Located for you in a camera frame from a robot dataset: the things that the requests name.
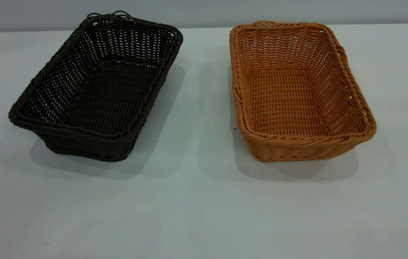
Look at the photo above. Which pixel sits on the black wicker basket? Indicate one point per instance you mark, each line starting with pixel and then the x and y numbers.
pixel 96 104

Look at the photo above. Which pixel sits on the orange wicker basket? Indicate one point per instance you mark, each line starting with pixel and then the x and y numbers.
pixel 286 104

